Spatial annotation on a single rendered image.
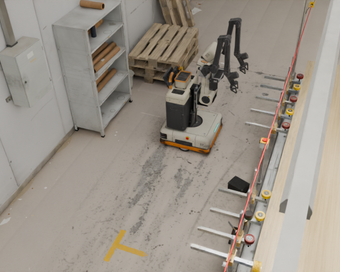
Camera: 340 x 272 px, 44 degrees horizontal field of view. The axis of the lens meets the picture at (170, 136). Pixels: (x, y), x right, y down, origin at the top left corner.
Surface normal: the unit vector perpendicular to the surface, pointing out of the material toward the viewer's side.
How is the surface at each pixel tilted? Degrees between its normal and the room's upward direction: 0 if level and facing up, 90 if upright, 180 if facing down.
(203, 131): 0
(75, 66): 90
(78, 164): 0
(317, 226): 0
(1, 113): 90
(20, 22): 90
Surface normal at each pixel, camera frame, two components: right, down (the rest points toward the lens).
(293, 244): -0.03, -0.77
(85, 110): -0.37, 0.60
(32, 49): 0.93, 0.22
